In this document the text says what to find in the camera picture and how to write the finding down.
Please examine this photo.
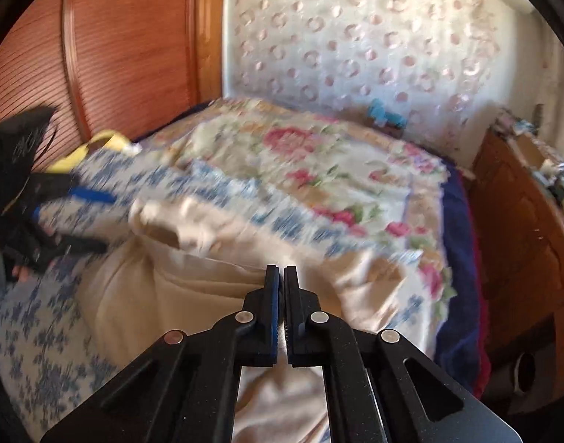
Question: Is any circle patterned sheer curtain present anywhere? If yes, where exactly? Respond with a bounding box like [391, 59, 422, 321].
[222, 0, 546, 167]

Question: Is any blue floral white blanket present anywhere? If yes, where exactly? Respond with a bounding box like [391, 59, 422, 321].
[0, 148, 430, 443]

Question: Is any person's left hand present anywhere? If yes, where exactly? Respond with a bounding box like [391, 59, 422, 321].
[7, 262, 36, 282]

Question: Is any grey round bin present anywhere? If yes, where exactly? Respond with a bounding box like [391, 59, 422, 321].
[489, 351, 541, 400]

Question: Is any beige printed t-shirt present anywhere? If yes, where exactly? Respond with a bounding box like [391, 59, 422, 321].
[79, 189, 416, 443]

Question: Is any teal toy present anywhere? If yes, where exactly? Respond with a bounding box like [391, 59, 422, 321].
[366, 100, 408, 130]

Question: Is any wooden sideboard cabinet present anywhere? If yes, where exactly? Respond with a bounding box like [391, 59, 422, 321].
[469, 127, 564, 347]

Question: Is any dark red blanket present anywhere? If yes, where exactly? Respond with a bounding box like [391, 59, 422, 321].
[467, 281, 492, 400]

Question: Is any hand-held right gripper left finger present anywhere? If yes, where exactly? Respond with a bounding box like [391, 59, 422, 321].
[39, 264, 283, 443]

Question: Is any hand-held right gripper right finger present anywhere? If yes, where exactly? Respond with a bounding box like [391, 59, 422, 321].
[283, 265, 523, 443]

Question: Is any pink floral blanket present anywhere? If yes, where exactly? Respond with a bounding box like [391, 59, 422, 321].
[159, 99, 458, 333]

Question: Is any yellow plush toy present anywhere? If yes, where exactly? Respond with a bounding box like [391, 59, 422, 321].
[47, 130, 130, 174]

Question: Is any cardboard box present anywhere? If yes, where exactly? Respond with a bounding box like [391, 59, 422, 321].
[513, 136, 555, 171]

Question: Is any wooden slatted wardrobe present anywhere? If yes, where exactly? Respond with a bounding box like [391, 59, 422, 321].
[0, 0, 227, 158]

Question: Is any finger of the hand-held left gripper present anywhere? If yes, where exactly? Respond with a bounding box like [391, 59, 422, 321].
[30, 171, 119, 206]
[33, 233, 110, 268]

